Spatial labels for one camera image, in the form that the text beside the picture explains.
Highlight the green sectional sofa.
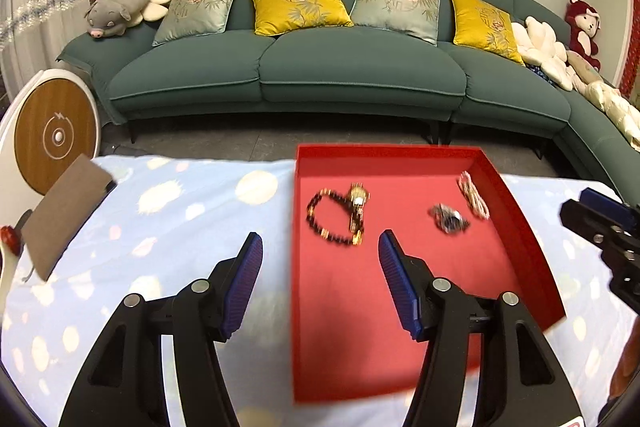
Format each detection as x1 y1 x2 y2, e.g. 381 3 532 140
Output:
60 0 639 204

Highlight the yellow embroidered cushion right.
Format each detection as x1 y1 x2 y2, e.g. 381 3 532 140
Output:
451 0 524 65

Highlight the dark bead bracelet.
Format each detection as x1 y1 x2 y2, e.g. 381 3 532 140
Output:
305 187 366 247

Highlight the red monkey plush toy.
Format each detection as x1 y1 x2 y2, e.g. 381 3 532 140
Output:
565 0 601 72

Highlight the yellow embroidered cushion left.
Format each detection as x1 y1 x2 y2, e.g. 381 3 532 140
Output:
252 0 354 37

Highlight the white wood round appliance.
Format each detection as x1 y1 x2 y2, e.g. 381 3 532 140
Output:
1 68 101 225

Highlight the gold wrist watch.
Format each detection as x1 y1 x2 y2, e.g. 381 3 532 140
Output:
347 183 370 246

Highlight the grey embroidered cushion right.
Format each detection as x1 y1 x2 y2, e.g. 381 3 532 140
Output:
349 0 442 46

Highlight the pearl bracelet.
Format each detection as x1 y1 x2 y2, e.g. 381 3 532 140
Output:
456 170 492 221

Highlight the grey embroidered cushion left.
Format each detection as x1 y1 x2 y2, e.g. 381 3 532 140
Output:
152 0 233 46

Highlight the yellow embroidered cushion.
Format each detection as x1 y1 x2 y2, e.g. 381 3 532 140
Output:
252 0 354 37
451 0 524 65

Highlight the cream satin blanket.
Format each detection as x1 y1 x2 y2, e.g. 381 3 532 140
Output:
585 81 640 152

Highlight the beige small cushion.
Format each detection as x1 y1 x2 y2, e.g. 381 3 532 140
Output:
566 50 603 94

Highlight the white flower shaped cushion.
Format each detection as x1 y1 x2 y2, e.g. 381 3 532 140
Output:
512 16 576 91

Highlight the grey embroidered cushion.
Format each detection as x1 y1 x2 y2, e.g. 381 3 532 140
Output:
349 0 442 46
152 0 233 46

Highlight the grey pig plush toy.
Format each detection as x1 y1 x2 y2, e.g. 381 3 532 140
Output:
85 0 150 39

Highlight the blue patterned table cloth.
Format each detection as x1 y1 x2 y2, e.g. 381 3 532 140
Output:
1 156 634 426

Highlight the silver wrist watch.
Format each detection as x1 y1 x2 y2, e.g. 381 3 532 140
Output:
428 204 471 235

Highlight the red shallow cardboard box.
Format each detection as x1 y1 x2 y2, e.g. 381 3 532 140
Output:
291 144 565 403

